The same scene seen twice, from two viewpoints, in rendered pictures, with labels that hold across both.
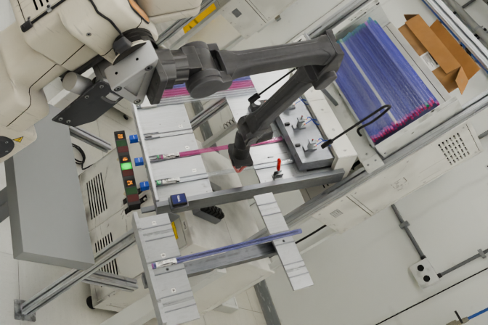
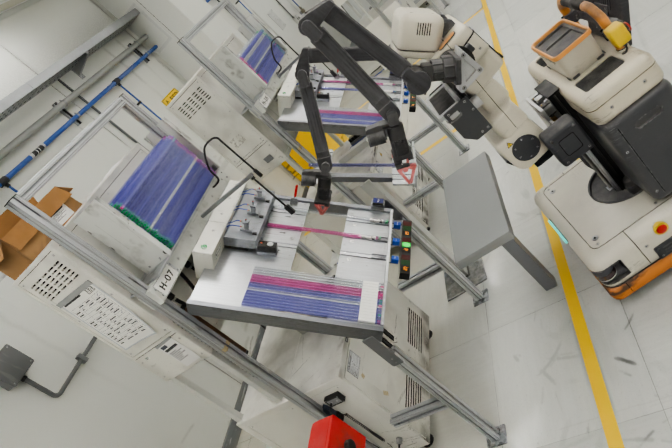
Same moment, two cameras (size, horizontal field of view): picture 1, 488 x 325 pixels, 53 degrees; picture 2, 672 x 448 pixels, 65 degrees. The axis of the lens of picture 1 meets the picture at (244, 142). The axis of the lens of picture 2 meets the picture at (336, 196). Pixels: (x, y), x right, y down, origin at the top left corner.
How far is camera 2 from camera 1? 282 cm
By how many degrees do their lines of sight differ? 90
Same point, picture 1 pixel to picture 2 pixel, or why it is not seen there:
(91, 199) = (418, 394)
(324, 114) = (224, 209)
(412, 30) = (30, 238)
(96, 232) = (418, 358)
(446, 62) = (58, 197)
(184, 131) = (348, 253)
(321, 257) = (158, 425)
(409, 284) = not seen: hidden behind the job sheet
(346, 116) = (206, 203)
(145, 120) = (378, 272)
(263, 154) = (292, 219)
